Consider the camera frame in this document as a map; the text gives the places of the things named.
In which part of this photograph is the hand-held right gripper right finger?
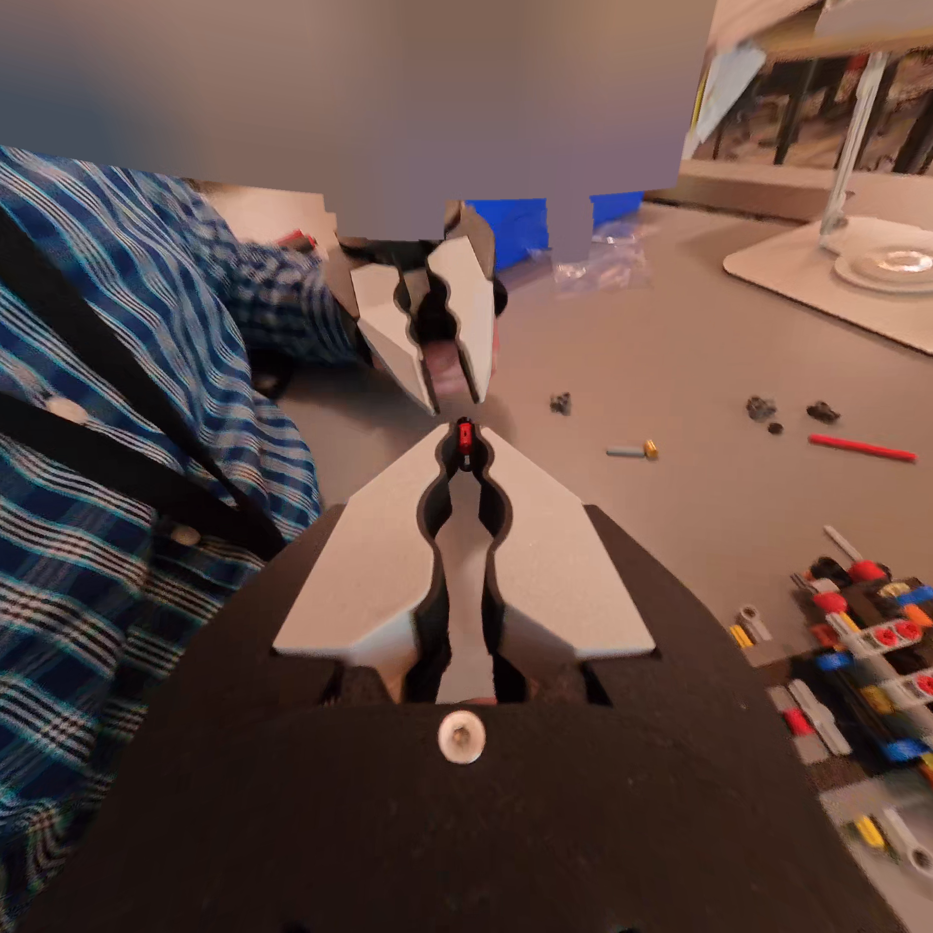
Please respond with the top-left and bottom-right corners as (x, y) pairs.
(475, 426), (656, 690)

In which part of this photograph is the person's left forearm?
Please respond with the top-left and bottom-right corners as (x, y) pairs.
(186, 178), (373, 369)

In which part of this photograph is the blue plastic bin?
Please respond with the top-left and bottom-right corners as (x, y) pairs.
(465, 193), (646, 269)

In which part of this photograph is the long red lego axle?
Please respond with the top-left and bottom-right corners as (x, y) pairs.
(808, 433), (919, 464)

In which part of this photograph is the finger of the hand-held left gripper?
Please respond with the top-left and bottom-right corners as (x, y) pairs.
(350, 262), (440, 418)
(425, 237), (498, 405)

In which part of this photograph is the black shoulder strap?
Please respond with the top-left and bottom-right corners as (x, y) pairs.
(0, 203), (289, 564)

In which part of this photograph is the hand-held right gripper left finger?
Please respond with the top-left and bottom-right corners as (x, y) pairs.
(272, 423), (459, 704)

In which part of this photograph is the person's left hand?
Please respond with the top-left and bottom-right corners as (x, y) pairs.
(423, 340), (473, 400)

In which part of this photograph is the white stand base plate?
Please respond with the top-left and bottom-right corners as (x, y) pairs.
(723, 215), (933, 356)

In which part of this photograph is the lego technic car chassis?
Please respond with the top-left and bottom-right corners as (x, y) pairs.
(729, 523), (933, 884)

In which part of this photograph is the blue plaid shirt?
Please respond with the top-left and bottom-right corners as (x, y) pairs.
(0, 144), (325, 933)

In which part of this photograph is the clear plastic bag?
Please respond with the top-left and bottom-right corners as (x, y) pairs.
(553, 221), (655, 298)

